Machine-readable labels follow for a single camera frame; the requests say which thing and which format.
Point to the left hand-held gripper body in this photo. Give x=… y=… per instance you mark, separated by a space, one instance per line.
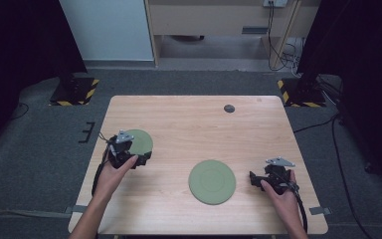
x=121 y=151

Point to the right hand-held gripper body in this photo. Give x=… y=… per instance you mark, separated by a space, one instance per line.
x=277 y=176

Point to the green round plate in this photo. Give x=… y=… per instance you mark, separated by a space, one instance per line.
x=212 y=182
x=144 y=142

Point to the person's left hand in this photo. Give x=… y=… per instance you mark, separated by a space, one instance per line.
x=112 y=179

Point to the person's right hand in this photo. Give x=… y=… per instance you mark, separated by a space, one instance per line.
x=285 y=205

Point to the grey tape piece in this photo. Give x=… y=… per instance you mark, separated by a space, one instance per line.
x=320 y=210
x=77 y=209

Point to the grey round table grommet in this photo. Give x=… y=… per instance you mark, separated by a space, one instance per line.
x=229 y=108

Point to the black hazard-striped stand base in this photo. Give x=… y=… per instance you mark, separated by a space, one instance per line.
x=303 y=94
x=74 y=92

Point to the grey floor tape strip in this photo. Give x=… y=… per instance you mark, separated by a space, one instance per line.
x=20 y=213

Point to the white cabinet panel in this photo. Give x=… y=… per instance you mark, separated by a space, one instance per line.
x=106 y=30

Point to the black curtain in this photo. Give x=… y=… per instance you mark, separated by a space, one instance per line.
x=20 y=59
x=364 y=66

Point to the grey power strip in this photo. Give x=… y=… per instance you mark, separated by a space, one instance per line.
x=275 y=2

